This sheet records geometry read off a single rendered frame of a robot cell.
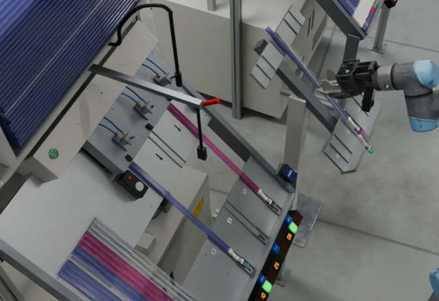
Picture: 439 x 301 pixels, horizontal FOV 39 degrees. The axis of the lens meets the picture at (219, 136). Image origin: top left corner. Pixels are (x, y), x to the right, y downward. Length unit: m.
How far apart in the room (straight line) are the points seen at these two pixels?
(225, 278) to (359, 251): 1.06
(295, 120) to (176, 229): 0.57
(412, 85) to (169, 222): 0.90
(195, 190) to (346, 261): 0.86
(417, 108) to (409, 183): 1.27
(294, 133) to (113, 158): 0.88
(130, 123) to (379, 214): 1.53
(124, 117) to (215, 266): 0.50
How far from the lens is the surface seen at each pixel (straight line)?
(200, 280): 1.78
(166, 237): 2.08
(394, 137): 3.14
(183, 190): 2.16
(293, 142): 2.32
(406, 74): 1.74
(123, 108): 1.64
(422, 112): 1.76
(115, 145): 1.60
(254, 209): 1.92
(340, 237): 2.79
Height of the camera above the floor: 2.45
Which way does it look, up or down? 53 degrees down
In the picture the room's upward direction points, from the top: 3 degrees counter-clockwise
